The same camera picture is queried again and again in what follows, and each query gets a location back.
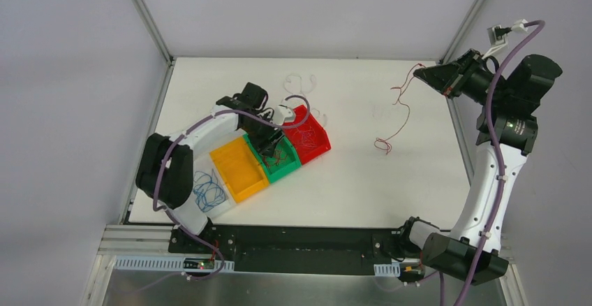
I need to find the clear plastic bin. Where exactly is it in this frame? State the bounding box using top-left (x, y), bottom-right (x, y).
top-left (193, 154), bottom-right (236, 219)

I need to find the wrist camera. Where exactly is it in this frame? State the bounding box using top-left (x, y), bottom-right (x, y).
top-left (272, 105), bottom-right (296, 126)
top-left (482, 19), bottom-right (528, 59)

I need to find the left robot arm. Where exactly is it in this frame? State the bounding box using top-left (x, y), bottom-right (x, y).
top-left (135, 82), bottom-right (296, 254)

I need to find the green plastic bin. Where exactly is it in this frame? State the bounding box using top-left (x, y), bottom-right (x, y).
top-left (243, 134), bottom-right (302, 183)

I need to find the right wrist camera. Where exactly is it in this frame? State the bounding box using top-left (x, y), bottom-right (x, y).
top-left (482, 19), bottom-right (528, 59)

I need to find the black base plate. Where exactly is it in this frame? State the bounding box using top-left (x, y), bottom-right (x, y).
top-left (168, 224), bottom-right (443, 276)

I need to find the red cable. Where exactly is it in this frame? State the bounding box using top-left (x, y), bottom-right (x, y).
top-left (263, 139), bottom-right (293, 171)
top-left (373, 63), bottom-right (425, 156)

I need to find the red plastic bin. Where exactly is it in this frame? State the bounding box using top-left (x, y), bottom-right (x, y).
top-left (283, 113), bottom-right (332, 165)

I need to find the blue cable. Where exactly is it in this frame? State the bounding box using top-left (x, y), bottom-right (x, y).
top-left (191, 169), bottom-right (228, 213)

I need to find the yellow plastic bin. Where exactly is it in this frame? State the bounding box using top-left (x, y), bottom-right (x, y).
top-left (209, 136), bottom-right (269, 203)

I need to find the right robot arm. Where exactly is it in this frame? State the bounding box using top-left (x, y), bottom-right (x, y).
top-left (396, 50), bottom-right (563, 286)

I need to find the white cable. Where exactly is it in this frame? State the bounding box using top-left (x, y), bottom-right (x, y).
top-left (283, 73), bottom-right (328, 126)

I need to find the pink cable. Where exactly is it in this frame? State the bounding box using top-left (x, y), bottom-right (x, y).
top-left (291, 118), bottom-right (327, 153)

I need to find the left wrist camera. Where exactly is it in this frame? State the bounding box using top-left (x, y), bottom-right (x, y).
top-left (272, 105), bottom-right (296, 126)

